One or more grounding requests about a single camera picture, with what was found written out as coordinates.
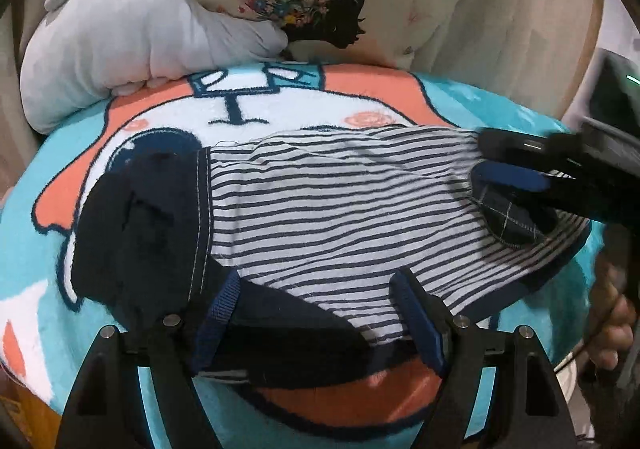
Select navy striped kids pants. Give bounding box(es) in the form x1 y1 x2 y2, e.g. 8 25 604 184
68 125 590 389

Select person's right hand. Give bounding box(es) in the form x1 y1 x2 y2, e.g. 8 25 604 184
587 249 637 370

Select turquoise cartoon fleece blanket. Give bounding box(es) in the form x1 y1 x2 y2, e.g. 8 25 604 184
1 62 602 448

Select beige curtain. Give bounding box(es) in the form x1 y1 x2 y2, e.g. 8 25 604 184
0 0 606 200

